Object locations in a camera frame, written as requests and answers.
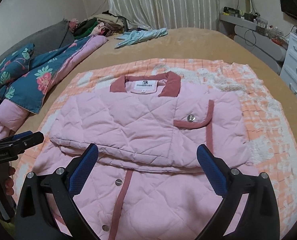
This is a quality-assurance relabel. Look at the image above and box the pile of clothes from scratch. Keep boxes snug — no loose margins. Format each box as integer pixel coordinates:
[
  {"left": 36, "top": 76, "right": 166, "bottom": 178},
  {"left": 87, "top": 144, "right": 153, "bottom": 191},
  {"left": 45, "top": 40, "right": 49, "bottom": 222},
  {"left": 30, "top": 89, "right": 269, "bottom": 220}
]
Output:
[{"left": 68, "top": 11, "right": 128, "bottom": 40}]

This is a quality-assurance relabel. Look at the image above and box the blue floral quilt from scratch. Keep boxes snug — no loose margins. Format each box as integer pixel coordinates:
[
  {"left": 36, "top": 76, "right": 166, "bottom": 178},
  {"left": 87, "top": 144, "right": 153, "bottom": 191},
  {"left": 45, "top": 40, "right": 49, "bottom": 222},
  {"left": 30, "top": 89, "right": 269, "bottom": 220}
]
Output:
[{"left": 0, "top": 35, "right": 108, "bottom": 139}]

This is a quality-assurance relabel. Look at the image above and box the blue floral pillow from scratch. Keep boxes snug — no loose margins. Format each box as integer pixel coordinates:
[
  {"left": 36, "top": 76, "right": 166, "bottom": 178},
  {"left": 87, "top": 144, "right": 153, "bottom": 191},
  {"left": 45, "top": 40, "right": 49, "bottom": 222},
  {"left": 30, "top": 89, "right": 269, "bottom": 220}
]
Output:
[{"left": 0, "top": 43, "right": 35, "bottom": 89}]

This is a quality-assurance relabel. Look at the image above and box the person left hand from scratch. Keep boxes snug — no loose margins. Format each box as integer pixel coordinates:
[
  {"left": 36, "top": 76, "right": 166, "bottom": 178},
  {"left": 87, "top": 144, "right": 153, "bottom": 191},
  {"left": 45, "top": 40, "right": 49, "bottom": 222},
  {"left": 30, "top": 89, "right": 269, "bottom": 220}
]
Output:
[{"left": 5, "top": 166, "right": 16, "bottom": 196}]

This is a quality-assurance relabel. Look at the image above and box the light blue garment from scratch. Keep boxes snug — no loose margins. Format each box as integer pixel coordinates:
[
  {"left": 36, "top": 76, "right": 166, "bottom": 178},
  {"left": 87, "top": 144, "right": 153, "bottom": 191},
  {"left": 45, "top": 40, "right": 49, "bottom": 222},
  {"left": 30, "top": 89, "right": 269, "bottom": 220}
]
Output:
[{"left": 115, "top": 28, "right": 168, "bottom": 49}]

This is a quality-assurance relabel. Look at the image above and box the grey headboard cushion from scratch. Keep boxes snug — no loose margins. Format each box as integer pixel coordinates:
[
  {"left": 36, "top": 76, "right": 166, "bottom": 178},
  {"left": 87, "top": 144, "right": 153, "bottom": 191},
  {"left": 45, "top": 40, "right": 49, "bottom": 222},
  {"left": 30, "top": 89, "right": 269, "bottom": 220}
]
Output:
[{"left": 0, "top": 19, "right": 74, "bottom": 63}]

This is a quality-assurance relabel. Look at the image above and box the orange plaid fleece blanket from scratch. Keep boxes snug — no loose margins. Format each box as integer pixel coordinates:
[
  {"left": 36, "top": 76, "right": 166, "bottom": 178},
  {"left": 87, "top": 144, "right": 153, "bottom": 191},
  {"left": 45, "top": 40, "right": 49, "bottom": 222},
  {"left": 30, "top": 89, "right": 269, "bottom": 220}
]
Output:
[{"left": 23, "top": 59, "right": 297, "bottom": 237}]

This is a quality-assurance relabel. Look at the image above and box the pink quilted jacket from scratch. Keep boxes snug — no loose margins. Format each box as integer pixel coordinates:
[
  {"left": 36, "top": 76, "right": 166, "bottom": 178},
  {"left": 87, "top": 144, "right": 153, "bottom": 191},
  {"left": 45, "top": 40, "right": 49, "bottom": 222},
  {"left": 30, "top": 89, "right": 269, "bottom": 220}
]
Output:
[{"left": 33, "top": 72, "right": 258, "bottom": 239}]

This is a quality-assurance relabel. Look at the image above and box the tan bed cover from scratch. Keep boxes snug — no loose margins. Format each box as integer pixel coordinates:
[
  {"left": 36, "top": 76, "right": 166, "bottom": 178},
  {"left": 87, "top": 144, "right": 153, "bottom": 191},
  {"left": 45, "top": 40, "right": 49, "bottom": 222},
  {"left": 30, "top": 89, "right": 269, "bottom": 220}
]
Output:
[{"left": 11, "top": 27, "right": 297, "bottom": 240}]

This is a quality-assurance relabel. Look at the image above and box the grey vanity desk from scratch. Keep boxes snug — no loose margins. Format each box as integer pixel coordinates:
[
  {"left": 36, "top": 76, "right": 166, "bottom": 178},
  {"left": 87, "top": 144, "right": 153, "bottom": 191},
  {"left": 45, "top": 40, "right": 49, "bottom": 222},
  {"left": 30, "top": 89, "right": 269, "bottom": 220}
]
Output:
[{"left": 219, "top": 0, "right": 287, "bottom": 74}]

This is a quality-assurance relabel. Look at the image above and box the striped beige curtain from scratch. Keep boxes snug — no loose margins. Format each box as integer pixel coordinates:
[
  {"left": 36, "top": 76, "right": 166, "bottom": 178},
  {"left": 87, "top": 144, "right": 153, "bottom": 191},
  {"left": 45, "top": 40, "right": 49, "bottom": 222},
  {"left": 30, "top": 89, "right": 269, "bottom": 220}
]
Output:
[{"left": 108, "top": 0, "right": 219, "bottom": 30}]

